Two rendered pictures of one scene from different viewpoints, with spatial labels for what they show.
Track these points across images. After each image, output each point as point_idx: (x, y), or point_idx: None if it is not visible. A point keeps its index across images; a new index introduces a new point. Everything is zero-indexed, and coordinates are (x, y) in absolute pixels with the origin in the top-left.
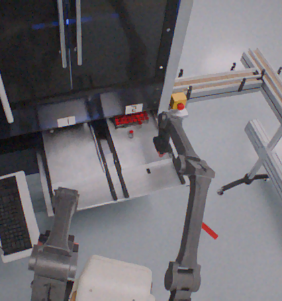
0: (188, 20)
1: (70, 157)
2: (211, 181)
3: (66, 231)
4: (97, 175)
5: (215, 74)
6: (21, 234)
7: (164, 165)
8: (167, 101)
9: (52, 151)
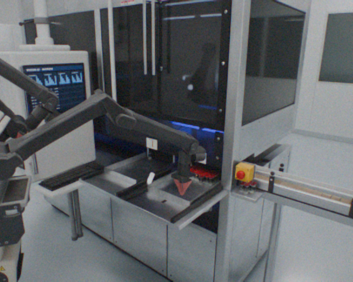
0: (239, 54)
1: (136, 170)
2: (97, 101)
3: None
4: (130, 178)
5: (323, 184)
6: (59, 181)
7: (179, 206)
8: (229, 163)
9: (133, 164)
